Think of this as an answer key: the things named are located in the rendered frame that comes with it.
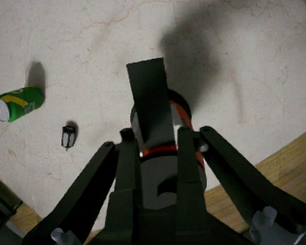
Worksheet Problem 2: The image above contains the green drink can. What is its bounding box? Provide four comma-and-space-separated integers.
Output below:
0, 85, 43, 123

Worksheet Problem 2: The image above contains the red electric kettle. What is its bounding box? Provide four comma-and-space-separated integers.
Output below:
126, 58, 194, 210

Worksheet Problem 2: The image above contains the black round disc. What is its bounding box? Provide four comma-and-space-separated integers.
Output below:
130, 89, 192, 124

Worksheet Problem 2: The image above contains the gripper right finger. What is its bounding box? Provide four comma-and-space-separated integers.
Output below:
171, 104, 306, 245

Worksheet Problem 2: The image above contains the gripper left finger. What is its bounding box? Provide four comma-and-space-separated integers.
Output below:
22, 113, 144, 245

